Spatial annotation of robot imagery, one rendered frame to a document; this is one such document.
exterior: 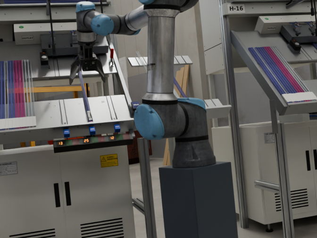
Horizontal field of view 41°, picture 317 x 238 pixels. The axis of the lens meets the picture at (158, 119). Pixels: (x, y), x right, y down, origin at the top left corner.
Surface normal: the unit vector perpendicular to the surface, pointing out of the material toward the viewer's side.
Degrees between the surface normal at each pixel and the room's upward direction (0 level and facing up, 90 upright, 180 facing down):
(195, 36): 90
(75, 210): 90
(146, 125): 98
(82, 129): 134
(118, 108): 44
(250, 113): 90
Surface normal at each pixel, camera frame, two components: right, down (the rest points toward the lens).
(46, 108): 0.12, -0.73
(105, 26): 0.61, 0.40
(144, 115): -0.77, 0.21
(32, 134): 0.26, 0.68
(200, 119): 0.63, -0.05
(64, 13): 0.27, -0.03
